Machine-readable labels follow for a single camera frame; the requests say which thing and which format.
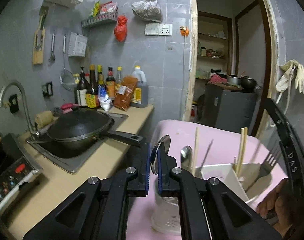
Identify white rubber gloves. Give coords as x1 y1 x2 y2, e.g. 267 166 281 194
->
276 60 304 93

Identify dark soy sauce bottle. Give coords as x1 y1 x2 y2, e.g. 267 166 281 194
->
86 64 99 109

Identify white salt bag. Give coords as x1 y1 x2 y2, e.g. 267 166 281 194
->
98 85 113 112

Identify large oil jug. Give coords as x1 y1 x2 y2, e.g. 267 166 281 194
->
130 65 149 108

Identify wooden knife holder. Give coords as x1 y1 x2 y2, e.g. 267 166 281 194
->
32 5 49 66

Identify chrome sink faucet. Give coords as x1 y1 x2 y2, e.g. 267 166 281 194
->
0 81 42 138

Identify grey wall spice rack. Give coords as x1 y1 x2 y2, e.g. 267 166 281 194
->
81 11 118 28

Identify white hose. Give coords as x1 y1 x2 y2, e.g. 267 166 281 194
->
269 64 296 128

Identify steel spoon large bowl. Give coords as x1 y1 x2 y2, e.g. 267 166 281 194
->
150 134 171 174

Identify black wok with handle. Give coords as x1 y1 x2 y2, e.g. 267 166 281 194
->
30 107 145 150

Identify orange snack packet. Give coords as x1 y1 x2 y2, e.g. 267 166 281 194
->
114 76 138 111

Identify red plastic bag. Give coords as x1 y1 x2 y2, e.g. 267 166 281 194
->
113 15 128 42

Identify white plastic utensil caddy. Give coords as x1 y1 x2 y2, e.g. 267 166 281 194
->
151 162 274 236

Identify person's right hand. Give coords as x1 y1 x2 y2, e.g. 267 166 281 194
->
256 178 300 239

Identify dark grey cabinet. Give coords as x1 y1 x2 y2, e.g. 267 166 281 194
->
199 83 257 133

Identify induction cooktop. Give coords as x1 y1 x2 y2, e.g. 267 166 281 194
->
0 133 43 217

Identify clear bag of dried goods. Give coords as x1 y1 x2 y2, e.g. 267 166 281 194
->
131 0 163 23

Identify steel fork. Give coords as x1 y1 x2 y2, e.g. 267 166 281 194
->
245 140 282 192

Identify wire mesh strainer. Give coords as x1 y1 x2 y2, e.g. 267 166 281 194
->
60 34 77 92

